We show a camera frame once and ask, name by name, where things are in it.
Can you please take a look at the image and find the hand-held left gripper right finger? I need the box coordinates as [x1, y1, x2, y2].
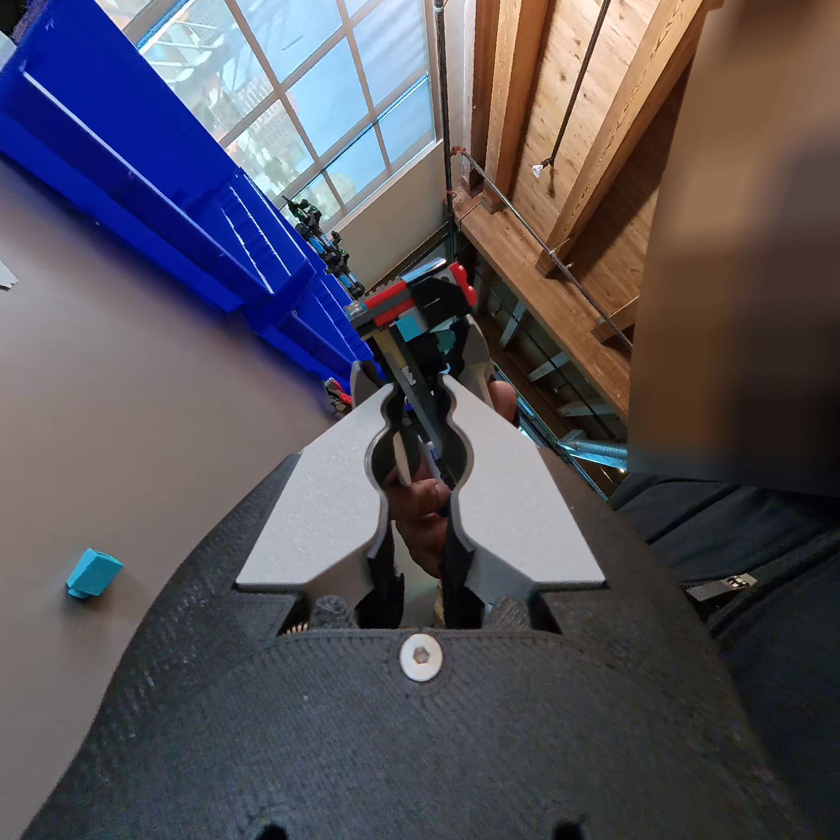
[436, 375, 606, 622]

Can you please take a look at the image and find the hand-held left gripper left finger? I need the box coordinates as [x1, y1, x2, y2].
[235, 382, 404, 611]

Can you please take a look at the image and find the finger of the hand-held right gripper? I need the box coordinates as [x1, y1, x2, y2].
[453, 314, 494, 408]
[350, 358, 385, 411]

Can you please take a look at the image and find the long black toy brick assembly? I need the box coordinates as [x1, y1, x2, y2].
[348, 298, 457, 490]

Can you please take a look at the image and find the red black toy brick build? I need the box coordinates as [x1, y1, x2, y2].
[403, 259, 476, 322]

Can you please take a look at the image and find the teal sloped toy brick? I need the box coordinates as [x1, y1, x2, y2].
[66, 548, 126, 599]

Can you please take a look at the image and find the blue plastic bin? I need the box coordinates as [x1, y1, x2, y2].
[0, 0, 316, 312]
[256, 262, 368, 382]

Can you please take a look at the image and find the grey desk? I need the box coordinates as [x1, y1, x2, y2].
[0, 151, 382, 840]

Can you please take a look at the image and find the person's right hand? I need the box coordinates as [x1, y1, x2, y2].
[384, 379, 521, 580]

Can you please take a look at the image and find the person's black jacket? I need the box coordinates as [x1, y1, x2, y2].
[607, 472, 840, 840]

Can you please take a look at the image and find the large window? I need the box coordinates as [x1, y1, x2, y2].
[98, 0, 437, 231]

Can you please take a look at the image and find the silver air duct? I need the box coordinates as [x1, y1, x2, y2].
[558, 440, 630, 470]

